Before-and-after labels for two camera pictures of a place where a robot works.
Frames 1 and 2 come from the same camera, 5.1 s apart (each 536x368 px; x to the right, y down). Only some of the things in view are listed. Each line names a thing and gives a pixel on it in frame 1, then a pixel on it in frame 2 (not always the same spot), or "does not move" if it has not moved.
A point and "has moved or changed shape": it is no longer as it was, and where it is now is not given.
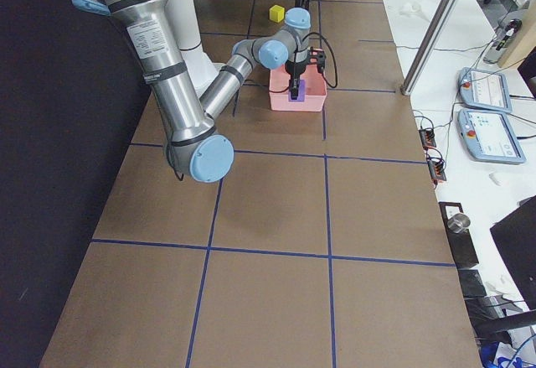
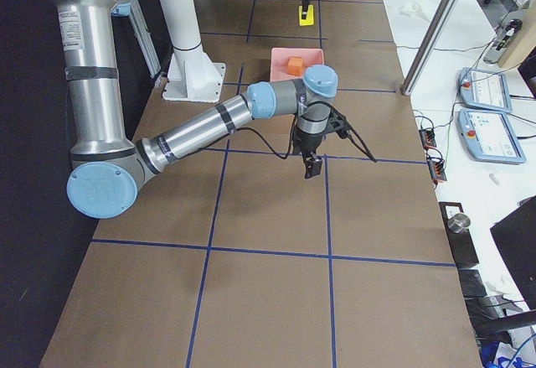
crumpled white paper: x=411 y=9 does not move
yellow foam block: x=276 y=13 has moved or changed shape
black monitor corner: x=516 y=235 does not move
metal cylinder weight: x=459 y=223 does not move
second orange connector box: x=436 y=169 does not move
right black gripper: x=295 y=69 → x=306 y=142
